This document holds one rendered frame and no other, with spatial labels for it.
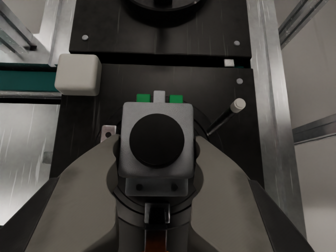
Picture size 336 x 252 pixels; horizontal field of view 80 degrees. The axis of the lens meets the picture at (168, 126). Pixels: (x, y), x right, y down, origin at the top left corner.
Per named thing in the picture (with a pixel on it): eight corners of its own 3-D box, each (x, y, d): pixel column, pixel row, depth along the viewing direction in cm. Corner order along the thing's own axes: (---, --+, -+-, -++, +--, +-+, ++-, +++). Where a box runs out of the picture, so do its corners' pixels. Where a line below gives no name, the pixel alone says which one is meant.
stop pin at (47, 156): (67, 165, 27) (52, 164, 23) (58, 165, 27) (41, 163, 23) (69, 155, 27) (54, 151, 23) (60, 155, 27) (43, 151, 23)
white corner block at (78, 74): (103, 102, 26) (93, 89, 23) (68, 101, 26) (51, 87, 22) (106, 69, 28) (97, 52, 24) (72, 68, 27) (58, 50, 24)
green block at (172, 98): (178, 122, 22) (183, 107, 17) (167, 122, 22) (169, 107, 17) (178, 112, 22) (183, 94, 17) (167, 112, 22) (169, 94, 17)
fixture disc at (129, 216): (223, 227, 21) (229, 232, 20) (89, 226, 21) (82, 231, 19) (217, 102, 25) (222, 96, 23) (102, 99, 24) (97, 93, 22)
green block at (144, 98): (152, 122, 22) (150, 106, 17) (141, 122, 22) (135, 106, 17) (152, 111, 22) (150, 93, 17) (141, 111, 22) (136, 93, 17)
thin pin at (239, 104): (214, 134, 22) (246, 108, 14) (206, 134, 22) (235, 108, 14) (213, 127, 22) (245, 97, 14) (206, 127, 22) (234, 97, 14)
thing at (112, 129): (118, 147, 21) (115, 145, 20) (103, 147, 21) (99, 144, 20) (119, 128, 22) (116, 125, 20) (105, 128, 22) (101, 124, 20)
